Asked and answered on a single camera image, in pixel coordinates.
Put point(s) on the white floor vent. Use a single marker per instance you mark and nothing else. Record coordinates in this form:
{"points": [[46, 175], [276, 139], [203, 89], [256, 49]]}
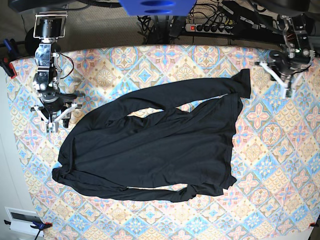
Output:
{"points": [[22, 220]]}

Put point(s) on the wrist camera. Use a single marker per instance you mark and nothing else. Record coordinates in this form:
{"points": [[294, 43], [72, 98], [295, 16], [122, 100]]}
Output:
{"points": [[52, 127], [286, 92]]}

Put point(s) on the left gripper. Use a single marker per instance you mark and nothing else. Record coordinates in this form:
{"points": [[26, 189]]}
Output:
{"points": [[283, 65]]}

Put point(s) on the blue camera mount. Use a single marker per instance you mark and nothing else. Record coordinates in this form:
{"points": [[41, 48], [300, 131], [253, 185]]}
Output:
{"points": [[157, 7]]}

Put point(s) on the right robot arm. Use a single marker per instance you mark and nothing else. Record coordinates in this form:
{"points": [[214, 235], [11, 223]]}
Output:
{"points": [[49, 27]]}

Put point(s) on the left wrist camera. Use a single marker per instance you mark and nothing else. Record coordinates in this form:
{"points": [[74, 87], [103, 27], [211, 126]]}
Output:
{"points": [[286, 92]]}

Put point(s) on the blue orange clamp lower left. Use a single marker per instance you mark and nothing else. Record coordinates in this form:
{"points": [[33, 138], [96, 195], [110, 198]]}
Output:
{"points": [[40, 226]]}

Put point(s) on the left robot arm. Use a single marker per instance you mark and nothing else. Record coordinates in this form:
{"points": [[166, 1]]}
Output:
{"points": [[296, 40]]}

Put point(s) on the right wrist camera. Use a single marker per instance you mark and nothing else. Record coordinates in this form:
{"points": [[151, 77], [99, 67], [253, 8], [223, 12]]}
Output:
{"points": [[52, 127]]}

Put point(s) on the blue clamp upper left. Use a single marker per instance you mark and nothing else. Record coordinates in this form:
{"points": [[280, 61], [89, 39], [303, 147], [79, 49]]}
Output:
{"points": [[9, 44]]}

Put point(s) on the white power strip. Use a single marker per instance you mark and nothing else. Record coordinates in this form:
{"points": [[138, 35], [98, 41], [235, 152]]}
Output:
{"points": [[208, 28]]}

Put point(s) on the orange black clamp left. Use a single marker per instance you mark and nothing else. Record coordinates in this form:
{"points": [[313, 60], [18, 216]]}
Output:
{"points": [[8, 67]]}

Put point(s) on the orange clamp lower right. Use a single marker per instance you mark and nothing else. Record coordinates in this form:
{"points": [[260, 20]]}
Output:
{"points": [[314, 225]]}

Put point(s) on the black round speaker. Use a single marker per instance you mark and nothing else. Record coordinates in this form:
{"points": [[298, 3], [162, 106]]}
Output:
{"points": [[30, 43]]}

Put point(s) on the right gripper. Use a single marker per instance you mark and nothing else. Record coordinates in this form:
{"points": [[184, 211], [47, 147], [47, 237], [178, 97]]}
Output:
{"points": [[53, 102]]}

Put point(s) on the black t-shirt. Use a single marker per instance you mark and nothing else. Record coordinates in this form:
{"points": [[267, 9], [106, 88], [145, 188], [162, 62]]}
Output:
{"points": [[168, 142]]}

